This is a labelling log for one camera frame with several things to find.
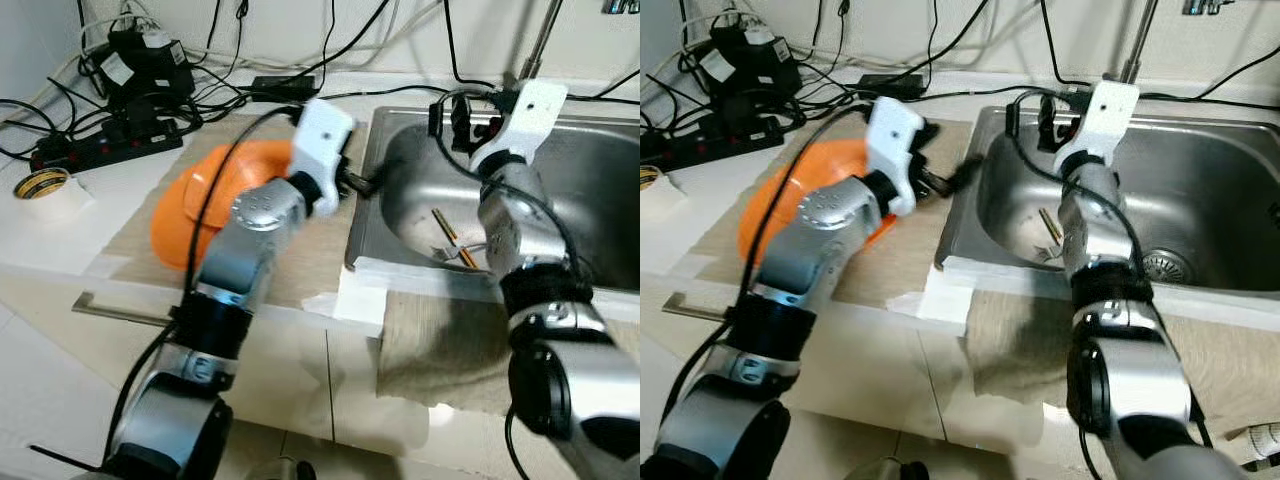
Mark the orange plastic plate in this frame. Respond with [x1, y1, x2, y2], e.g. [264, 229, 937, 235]
[738, 138, 898, 266]
[150, 140, 301, 271]

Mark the cream kitchen cabinet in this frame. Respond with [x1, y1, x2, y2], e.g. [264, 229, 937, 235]
[0, 270, 641, 441]
[640, 270, 1280, 451]

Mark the beige counter mat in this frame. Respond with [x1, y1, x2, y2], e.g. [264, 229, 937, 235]
[85, 112, 371, 311]
[690, 112, 986, 311]

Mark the flat black power brick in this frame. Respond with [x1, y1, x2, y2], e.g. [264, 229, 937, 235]
[250, 75, 318, 101]
[858, 75, 926, 101]

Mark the metal faucet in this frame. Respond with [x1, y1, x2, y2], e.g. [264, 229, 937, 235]
[515, 0, 641, 86]
[1120, 0, 1231, 86]

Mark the stainless steel sink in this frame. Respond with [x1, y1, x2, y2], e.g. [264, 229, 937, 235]
[345, 105, 641, 296]
[935, 105, 1280, 311]

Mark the beige towel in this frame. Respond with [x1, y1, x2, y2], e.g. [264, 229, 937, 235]
[965, 290, 1280, 441]
[375, 290, 521, 416]

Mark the black power strip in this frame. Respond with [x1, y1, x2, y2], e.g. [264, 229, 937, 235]
[30, 125, 186, 173]
[640, 125, 791, 171]

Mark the black boxy charger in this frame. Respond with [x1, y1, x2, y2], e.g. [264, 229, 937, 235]
[95, 28, 196, 106]
[700, 28, 801, 106]

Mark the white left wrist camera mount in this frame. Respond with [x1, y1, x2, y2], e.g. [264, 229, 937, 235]
[290, 97, 356, 216]
[866, 97, 926, 216]

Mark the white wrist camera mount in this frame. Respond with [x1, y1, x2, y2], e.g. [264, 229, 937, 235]
[866, 97, 926, 216]
[1055, 80, 1141, 171]
[468, 80, 569, 176]
[290, 97, 356, 216]

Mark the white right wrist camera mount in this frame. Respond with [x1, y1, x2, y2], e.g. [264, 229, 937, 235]
[1055, 80, 1141, 171]
[468, 80, 569, 176]

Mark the thin black power cable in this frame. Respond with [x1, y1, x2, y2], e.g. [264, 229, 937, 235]
[1040, 0, 1101, 91]
[443, 0, 501, 91]

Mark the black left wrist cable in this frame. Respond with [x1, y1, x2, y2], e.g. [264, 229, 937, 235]
[655, 105, 876, 441]
[105, 105, 306, 471]

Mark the metal cabinet handle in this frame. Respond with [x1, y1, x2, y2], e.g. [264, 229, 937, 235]
[72, 292, 181, 328]
[665, 292, 761, 323]

